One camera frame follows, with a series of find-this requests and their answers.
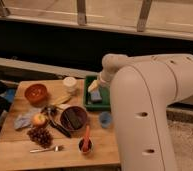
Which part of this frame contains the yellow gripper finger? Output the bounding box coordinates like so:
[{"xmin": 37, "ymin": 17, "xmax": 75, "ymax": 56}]
[{"xmin": 88, "ymin": 80, "xmax": 99, "ymax": 92}]

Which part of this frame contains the blue grey sponge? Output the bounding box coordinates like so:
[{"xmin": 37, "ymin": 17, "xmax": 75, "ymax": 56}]
[{"xmin": 90, "ymin": 90, "xmax": 102, "ymax": 102}]

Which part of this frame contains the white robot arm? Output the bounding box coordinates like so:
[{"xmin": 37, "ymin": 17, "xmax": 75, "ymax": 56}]
[{"xmin": 98, "ymin": 54, "xmax": 193, "ymax": 171}]

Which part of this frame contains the black block in bowl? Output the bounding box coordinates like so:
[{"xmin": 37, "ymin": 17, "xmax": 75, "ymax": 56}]
[{"xmin": 64, "ymin": 109, "xmax": 81, "ymax": 129}]

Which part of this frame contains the purple bowl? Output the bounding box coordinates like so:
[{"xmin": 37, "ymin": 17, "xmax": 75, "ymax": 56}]
[{"xmin": 60, "ymin": 106, "xmax": 87, "ymax": 131}]

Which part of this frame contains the red bowl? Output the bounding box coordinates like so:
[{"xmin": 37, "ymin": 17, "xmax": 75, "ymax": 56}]
[{"xmin": 24, "ymin": 84, "xmax": 48, "ymax": 104}]

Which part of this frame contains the green plastic tray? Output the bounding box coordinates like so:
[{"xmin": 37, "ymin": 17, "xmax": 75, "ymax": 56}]
[{"xmin": 83, "ymin": 75, "xmax": 110, "ymax": 111}]

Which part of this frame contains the white lidded jar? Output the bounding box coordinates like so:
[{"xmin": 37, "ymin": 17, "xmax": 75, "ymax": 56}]
[{"xmin": 63, "ymin": 77, "xmax": 77, "ymax": 93}]

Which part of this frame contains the yellow banana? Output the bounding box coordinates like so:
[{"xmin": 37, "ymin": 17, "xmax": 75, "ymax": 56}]
[{"xmin": 51, "ymin": 94, "xmax": 71, "ymax": 105}]

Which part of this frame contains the blue plastic cup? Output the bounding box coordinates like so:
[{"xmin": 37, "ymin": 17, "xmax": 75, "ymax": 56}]
[{"xmin": 99, "ymin": 111, "xmax": 112, "ymax": 128}]

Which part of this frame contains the orange carrot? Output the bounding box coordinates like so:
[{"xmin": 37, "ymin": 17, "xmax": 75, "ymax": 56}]
[{"xmin": 82, "ymin": 125, "xmax": 90, "ymax": 152}]

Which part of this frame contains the dark small cup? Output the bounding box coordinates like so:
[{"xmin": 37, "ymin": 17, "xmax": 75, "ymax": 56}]
[{"xmin": 78, "ymin": 139, "xmax": 93, "ymax": 155}]

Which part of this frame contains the wooden table board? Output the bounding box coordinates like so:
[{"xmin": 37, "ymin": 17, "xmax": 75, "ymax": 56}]
[{"xmin": 0, "ymin": 81, "xmax": 120, "ymax": 171}]

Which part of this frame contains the red yellow apple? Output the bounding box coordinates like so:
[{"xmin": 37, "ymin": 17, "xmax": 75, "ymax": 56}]
[{"xmin": 31, "ymin": 114, "xmax": 46, "ymax": 127}]

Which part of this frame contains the bunch of dark grapes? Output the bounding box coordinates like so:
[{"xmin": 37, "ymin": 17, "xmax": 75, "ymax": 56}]
[{"xmin": 27, "ymin": 128, "xmax": 52, "ymax": 148}]

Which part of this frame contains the light blue cloth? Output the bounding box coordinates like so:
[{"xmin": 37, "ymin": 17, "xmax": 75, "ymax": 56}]
[{"xmin": 14, "ymin": 108, "xmax": 40, "ymax": 130}]

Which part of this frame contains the black handled tool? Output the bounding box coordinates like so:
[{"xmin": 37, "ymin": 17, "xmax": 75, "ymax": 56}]
[{"xmin": 41, "ymin": 106, "xmax": 71, "ymax": 138}]

